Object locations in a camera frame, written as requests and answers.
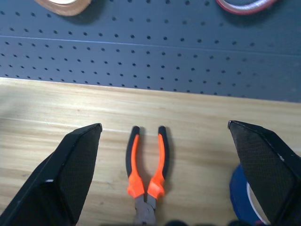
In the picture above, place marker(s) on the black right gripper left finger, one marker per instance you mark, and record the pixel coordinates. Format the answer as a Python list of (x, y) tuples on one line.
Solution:
[(70, 169)]

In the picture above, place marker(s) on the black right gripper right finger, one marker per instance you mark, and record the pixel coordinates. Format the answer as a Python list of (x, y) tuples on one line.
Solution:
[(263, 169)]

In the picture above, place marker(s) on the grey pegboard panel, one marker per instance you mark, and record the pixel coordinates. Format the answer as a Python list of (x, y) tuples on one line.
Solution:
[(150, 54)]

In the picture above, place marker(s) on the blue tape roll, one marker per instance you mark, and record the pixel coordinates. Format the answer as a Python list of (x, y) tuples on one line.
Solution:
[(240, 200)]

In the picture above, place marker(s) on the orange and black pliers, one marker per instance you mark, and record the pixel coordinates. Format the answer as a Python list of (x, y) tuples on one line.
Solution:
[(134, 179)]

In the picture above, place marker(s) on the brown tape roll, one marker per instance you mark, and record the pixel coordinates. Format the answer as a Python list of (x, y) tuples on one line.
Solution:
[(64, 7)]

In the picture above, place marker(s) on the red tape roll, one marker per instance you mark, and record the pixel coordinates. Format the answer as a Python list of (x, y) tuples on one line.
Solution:
[(244, 6)]

